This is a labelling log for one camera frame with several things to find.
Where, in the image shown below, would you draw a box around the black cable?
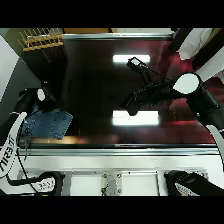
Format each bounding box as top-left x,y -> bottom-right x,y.
15,125 -> 41,194

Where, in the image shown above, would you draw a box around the white garment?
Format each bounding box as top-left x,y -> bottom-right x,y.
195,46 -> 224,84
179,28 -> 214,61

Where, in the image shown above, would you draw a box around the silver frame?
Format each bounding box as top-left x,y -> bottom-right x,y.
16,32 -> 224,197

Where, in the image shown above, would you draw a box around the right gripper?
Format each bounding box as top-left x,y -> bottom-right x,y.
118,87 -> 152,117

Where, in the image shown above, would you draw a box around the blue jeans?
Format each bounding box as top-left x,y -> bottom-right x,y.
22,107 -> 74,141

